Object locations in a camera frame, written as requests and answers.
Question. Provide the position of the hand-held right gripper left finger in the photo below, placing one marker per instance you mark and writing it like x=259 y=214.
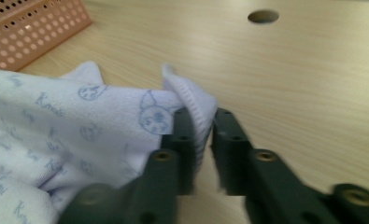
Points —
x=166 y=174

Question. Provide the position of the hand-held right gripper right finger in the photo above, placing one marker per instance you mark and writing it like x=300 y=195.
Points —
x=257 y=183

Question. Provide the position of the white printed towel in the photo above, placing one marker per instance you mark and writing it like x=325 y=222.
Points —
x=63 y=130

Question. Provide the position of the pink perforated plastic basket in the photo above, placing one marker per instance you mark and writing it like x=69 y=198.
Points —
x=26 y=34

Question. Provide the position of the dark round table grommet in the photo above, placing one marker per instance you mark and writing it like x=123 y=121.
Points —
x=263 y=16

